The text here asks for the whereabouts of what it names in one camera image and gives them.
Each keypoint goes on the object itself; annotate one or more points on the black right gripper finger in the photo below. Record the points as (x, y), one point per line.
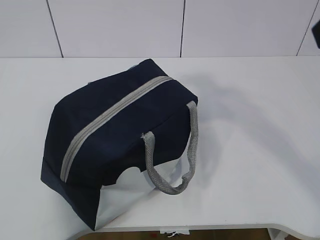
(316, 33)

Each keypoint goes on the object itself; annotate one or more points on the navy blue lunch bag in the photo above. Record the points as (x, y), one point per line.
(117, 139)

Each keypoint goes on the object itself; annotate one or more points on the white tape on table edge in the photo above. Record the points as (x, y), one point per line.
(174, 233)

